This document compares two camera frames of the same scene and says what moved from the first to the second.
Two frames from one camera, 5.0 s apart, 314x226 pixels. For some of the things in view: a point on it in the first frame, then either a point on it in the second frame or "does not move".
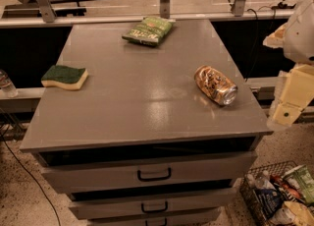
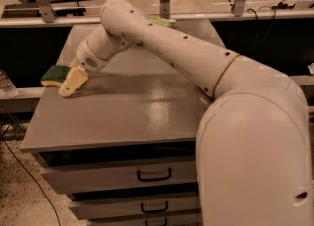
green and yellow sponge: x=67 y=77 does not move
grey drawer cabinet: x=145 y=123 does not move
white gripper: x=300 y=36 to x=85 y=56
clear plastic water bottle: x=6 y=85 does not move
